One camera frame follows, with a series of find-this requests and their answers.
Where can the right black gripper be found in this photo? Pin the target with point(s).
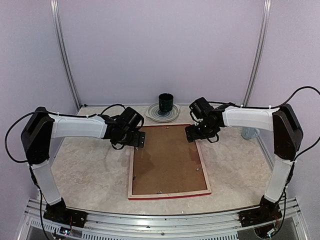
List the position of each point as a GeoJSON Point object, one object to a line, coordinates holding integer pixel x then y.
{"type": "Point", "coordinates": [192, 135]}

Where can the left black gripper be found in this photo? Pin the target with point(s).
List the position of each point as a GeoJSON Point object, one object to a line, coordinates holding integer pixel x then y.
{"type": "Point", "coordinates": [136, 142]}

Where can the brown cardboard backing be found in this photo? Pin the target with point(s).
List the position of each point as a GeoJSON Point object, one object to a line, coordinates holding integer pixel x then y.
{"type": "Point", "coordinates": [167, 160]}

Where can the red wooden picture frame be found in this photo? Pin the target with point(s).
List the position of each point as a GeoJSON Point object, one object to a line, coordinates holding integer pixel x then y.
{"type": "Point", "coordinates": [131, 175]}

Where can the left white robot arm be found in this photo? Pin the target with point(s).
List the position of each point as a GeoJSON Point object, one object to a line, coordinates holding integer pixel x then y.
{"type": "Point", "coordinates": [43, 126]}

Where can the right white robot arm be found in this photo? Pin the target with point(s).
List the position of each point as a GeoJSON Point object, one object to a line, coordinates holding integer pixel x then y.
{"type": "Point", "coordinates": [281, 121]}

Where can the white striped ceramic plate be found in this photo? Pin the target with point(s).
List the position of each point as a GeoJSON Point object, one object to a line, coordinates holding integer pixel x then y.
{"type": "Point", "coordinates": [153, 112]}

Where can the dark green cup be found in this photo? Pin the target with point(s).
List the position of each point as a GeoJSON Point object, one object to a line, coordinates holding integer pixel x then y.
{"type": "Point", "coordinates": [165, 102]}

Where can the light blue mug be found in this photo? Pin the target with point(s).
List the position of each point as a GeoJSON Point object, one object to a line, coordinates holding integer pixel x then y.
{"type": "Point", "coordinates": [248, 133]}

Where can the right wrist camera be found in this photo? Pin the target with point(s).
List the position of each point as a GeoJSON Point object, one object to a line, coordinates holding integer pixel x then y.
{"type": "Point", "coordinates": [194, 119]}

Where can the right aluminium corner post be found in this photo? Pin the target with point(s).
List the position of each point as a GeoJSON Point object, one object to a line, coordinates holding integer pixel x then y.
{"type": "Point", "coordinates": [267, 4]}

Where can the aluminium corner post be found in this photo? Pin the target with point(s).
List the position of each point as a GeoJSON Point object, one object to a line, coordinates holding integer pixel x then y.
{"type": "Point", "coordinates": [54, 5]}
{"type": "Point", "coordinates": [267, 4]}

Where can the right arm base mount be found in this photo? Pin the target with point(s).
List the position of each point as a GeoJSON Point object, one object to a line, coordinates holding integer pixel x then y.
{"type": "Point", "coordinates": [267, 213]}

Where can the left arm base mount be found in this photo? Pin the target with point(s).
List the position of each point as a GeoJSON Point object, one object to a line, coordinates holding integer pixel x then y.
{"type": "Point", "coordinates": [60, 213]}

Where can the aluminium front rail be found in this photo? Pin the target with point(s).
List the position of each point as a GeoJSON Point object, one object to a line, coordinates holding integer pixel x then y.
{"type": "Point", "coordinates": [199, 218]}

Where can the left aluminium corner post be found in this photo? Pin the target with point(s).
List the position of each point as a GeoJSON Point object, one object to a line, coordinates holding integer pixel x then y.
{"type": "Point", "coordinates": [54, 5]}

